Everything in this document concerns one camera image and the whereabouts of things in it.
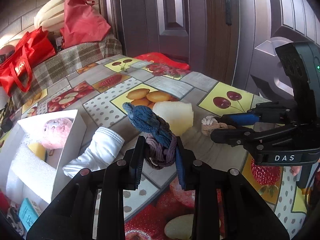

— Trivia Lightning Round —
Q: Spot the blue purple knitted scrunchie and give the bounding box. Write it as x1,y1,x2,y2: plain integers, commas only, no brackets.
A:
123,102,177,170

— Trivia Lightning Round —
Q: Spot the brown wooden door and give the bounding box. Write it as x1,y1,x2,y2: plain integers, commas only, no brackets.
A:
99,0,319,100

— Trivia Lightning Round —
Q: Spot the white sock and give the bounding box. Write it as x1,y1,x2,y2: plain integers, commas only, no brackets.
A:
62,127,125,178

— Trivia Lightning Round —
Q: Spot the fruit pattern tablecloth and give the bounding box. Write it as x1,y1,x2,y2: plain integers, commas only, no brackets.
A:
1,53,306,237

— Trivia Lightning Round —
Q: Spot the red plastic bag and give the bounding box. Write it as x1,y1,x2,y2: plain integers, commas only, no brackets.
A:
135,52,190,70

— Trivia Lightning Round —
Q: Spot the yellow sponge block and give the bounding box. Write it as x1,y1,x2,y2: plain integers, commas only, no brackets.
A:
28,142,46,161

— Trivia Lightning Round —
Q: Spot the pink plush toy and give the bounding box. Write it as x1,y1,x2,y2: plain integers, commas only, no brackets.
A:
41,118,72,150

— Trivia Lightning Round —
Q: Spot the white cardboard box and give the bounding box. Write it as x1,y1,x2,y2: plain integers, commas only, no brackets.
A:
1,109,87,203

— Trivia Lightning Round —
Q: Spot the beige knotted rope ball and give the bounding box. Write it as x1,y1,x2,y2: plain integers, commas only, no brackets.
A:
201,115,235,137

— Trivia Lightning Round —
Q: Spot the pale yellow sponge piece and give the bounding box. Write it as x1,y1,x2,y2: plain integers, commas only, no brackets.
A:
152,101,194,136

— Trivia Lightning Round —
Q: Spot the plaid covered bench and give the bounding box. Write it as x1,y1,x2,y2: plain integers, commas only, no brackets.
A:
11,34,123,108

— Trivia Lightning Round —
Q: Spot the cream foam cushions stack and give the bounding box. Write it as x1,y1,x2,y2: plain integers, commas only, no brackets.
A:
34,0,65,32

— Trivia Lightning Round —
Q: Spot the white bubble foam sheet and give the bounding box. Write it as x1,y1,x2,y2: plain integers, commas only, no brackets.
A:
5,144,56,203

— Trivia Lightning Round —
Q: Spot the red tote bag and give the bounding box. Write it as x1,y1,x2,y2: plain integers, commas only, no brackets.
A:
1,28,56,96

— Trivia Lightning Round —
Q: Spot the right hand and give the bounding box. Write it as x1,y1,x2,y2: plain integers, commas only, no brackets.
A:
290,166,302,176

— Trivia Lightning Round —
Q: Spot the pinkish red paper bag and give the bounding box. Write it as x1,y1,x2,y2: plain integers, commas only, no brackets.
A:
60,0,111,49

